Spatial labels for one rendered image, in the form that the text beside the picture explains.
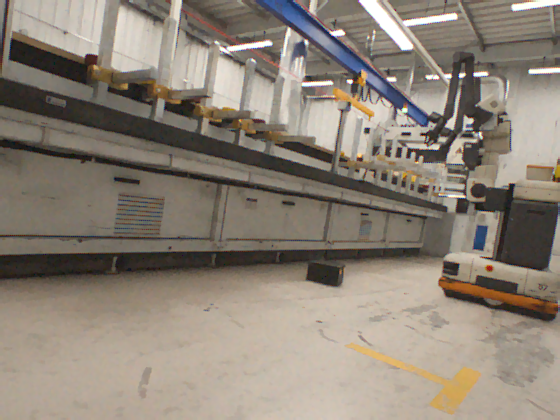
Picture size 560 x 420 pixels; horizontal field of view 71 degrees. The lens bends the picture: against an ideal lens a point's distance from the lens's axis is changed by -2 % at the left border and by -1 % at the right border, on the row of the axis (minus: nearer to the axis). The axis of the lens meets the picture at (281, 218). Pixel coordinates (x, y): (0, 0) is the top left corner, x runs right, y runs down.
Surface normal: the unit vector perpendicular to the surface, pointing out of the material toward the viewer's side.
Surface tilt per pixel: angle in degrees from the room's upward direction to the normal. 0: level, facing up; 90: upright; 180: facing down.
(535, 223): 90
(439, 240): 90
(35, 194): 90
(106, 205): 90
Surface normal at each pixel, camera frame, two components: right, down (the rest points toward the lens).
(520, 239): -0.53, -0.04
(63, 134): 0.79, 0.15
